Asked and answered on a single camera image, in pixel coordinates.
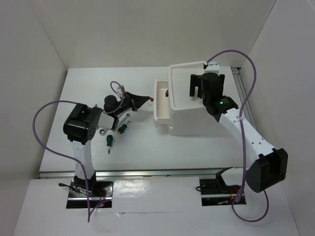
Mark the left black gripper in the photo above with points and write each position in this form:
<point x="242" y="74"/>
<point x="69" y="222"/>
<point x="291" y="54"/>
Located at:
<point x="135" y="101"/>

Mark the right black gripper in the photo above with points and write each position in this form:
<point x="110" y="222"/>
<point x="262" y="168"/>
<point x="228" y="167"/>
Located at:
<point x="195" y="81"/>

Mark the green orange stubby screwdriver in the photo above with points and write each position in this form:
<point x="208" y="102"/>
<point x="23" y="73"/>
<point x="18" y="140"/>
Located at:
<point x="122" y="129"/>

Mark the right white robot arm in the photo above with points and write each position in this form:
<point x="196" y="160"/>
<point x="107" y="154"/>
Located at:
<point x="269" y="164"/>

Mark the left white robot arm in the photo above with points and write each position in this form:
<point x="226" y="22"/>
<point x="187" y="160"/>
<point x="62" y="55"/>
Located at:
<point x="80" y="128"/>

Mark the small silver ratchet wrench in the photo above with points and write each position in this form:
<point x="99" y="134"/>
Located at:
<point x="127" y="116"/>

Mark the white drawer cabinet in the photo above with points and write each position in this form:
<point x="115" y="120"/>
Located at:
<point x="188" y="114"/>

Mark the white bottom drawer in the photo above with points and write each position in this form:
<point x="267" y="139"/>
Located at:
<point x="164" y="129"/>

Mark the large silver ratchet wrench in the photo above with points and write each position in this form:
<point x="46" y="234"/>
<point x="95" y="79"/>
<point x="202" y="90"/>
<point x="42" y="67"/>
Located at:
<point x="102" y="131"/>

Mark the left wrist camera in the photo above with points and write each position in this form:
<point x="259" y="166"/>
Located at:
<point x="120" y="89"/>

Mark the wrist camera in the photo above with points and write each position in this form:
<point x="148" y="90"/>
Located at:
<point x="120" y="89"/>
<point x="211" y="67"/>

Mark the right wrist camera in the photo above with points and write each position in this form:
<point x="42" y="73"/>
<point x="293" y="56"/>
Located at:
<point x="211" y="67"/>

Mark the front aluminium rail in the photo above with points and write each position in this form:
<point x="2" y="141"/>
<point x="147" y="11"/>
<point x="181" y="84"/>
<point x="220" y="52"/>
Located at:
<point x="137" y="173"/>

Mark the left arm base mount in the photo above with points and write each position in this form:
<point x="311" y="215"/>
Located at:
<point x="100" y="197"/>

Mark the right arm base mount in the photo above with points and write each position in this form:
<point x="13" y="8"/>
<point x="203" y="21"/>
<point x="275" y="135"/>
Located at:
<point x="215" y="191"/>

